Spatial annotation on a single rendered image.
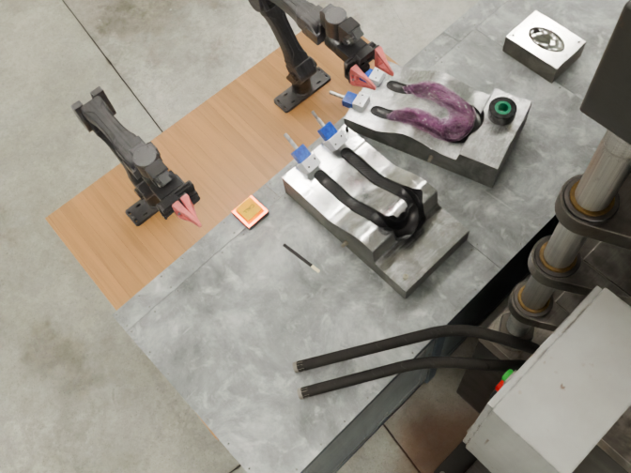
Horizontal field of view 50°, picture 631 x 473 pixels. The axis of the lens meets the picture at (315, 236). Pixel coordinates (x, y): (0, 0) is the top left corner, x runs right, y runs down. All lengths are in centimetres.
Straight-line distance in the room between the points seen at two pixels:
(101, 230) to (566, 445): 151
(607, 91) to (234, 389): 128
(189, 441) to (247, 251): 97
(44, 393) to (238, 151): 134
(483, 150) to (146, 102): 192
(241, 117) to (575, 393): 145
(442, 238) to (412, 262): 11
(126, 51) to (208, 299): 199
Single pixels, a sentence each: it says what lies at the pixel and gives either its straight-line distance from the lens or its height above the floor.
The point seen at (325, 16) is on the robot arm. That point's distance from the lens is 180.
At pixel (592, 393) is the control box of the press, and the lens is 120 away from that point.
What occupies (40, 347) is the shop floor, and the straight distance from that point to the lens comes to 304.
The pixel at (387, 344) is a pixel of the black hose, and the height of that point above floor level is 89.
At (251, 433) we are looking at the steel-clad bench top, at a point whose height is 80.
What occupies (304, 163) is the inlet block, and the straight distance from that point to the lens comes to 197.
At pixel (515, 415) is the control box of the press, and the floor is 147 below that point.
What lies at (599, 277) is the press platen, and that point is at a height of 129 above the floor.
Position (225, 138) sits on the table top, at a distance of 223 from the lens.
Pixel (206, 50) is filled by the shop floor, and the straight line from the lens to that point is 357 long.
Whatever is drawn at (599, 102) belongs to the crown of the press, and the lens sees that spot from 97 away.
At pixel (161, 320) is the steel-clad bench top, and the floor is 80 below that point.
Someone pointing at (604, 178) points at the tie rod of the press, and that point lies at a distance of 115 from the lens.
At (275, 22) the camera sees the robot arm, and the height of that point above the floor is 109.
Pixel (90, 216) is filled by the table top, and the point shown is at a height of 80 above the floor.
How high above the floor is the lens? 260
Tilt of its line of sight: 64 degrees down
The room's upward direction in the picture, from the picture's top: 12 degrees counter-clockwise
